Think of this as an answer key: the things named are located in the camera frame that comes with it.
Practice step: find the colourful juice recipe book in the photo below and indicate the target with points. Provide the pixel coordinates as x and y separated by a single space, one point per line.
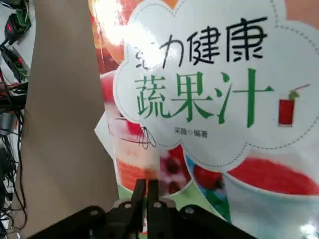
211 99

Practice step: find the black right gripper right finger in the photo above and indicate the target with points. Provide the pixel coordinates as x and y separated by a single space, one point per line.
169 224

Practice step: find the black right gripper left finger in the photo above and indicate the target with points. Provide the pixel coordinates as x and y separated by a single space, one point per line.
112 221

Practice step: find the black power strip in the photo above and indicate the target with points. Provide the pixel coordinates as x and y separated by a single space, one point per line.
12 27

